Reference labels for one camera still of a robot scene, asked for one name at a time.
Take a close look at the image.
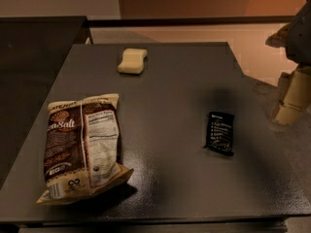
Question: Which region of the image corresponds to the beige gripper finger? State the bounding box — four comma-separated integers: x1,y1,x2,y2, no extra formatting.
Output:
265,24,290,48
272,65,311,125

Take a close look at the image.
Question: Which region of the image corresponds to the black rxbar chocolate wrapper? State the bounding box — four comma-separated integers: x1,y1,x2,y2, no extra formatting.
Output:
205,112,234,156

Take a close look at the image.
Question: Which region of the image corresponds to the pale yellow sponge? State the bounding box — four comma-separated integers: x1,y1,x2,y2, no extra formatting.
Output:
118,49,148,75

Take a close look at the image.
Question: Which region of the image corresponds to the sea salt chips bag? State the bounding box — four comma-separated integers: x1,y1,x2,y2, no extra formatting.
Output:
37,93,133,205

